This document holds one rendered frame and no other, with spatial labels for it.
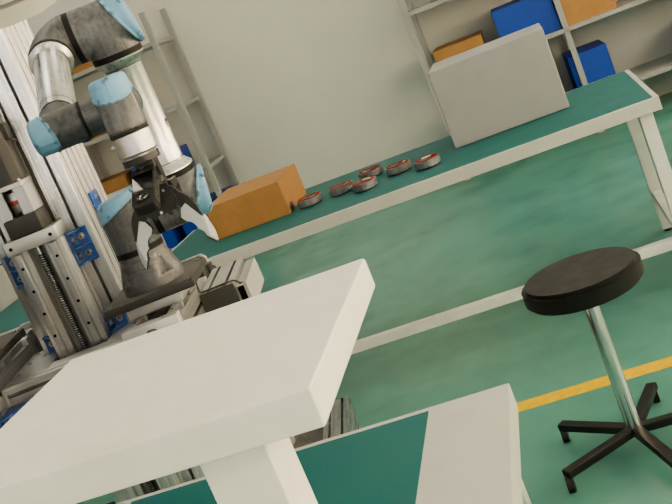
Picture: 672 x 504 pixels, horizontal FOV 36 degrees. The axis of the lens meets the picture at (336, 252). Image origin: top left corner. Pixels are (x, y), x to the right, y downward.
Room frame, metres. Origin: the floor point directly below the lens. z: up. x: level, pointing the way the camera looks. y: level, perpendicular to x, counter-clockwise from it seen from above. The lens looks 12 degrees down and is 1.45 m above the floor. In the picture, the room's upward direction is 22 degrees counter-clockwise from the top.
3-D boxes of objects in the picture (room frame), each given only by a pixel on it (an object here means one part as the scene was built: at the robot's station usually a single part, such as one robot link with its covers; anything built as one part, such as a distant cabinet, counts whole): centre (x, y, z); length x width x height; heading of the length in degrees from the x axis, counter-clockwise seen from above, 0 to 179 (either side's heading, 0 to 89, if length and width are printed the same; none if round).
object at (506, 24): (7.50, -1.89, 0.92); 0.42 x 0.42 x 0.29; 77
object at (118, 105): (1.94, 0.27, 1.45); 0.09 x 0.08 x 0.11; 3
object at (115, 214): (2.43, 0.42, 1.20); 0.13 x 0.12 x 0.14; 93
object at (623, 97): (4.42, -0.34, 0.38); 2.20 x 0.90 x 0.75; 76
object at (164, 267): (2.43, 0.42, 1.09); 0.15 x 0.15 x 0.10
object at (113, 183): (8.33, 1.44, 0.86); 0.42 x 0.40 x 0.17; 75
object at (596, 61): (7.42, -2.19, 0.43); 0.42 x 0.28 x 0.30; 168
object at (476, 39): (7.63, -1.40, 0.87); 0.40 x 0.36 x 0.17; 166
